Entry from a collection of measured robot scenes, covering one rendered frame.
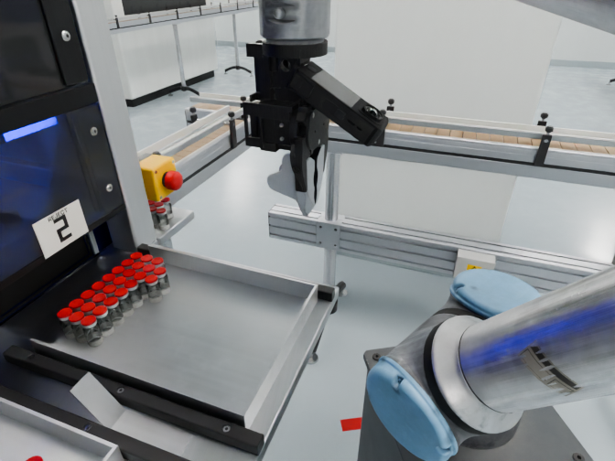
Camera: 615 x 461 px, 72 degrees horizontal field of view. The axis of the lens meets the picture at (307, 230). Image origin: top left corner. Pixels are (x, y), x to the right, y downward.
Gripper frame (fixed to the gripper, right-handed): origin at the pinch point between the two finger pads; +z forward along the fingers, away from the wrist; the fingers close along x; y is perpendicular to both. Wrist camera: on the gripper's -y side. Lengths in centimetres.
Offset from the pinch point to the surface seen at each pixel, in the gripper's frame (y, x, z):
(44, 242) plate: 38.2, 11.2, 8.1
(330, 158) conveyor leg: 26, -86, 29
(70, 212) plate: 38.3, 5.6, 5.9
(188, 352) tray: 14.7, 11.7, 21.4
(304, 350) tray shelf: -0.9, 5.0, 21.6
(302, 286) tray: 3.8, -5.7, 18.9
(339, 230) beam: 21, -84, 57
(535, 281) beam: -48, -86, 62
